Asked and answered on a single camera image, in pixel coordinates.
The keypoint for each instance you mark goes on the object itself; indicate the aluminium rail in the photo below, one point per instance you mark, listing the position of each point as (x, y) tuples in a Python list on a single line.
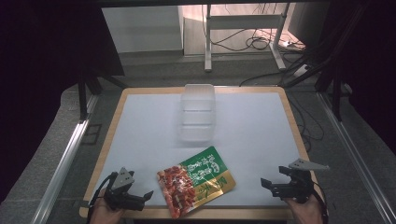
[(355, 152), (62, 169)]

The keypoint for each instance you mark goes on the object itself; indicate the white metal stand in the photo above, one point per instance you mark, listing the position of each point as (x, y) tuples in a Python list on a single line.
[(208, 46)]

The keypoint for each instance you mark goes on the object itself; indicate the dark floor grate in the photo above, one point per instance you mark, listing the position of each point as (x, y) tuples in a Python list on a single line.
[(91, 134)]

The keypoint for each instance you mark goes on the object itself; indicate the clear plastic container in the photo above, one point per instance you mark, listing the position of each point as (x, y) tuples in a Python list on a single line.
[(198, 115)]

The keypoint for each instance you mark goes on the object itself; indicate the person's right hand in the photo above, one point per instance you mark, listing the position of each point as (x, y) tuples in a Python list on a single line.
[(306, 213)]

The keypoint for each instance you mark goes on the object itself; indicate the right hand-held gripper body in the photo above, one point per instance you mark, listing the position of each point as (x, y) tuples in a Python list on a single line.
[(295, 185)]

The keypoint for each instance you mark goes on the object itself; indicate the white board panel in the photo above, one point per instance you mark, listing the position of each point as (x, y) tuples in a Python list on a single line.
[(143, 29)]

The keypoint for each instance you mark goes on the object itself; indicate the white power strip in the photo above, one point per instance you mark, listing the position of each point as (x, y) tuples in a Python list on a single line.
[(301, 70)]

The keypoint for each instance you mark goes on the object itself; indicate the red green snack packet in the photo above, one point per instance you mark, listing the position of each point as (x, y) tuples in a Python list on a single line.
[(194, 183)]

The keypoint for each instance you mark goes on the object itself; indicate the black metal frame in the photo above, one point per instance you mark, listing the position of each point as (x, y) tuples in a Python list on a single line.
[(83, 93), (336, 93)]

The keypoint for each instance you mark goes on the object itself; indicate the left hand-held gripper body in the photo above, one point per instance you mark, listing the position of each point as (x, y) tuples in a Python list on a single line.
[(124, 199)]

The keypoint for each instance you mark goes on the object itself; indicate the person's left hand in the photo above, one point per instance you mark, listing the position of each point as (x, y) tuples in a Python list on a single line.
[(104, 213)]

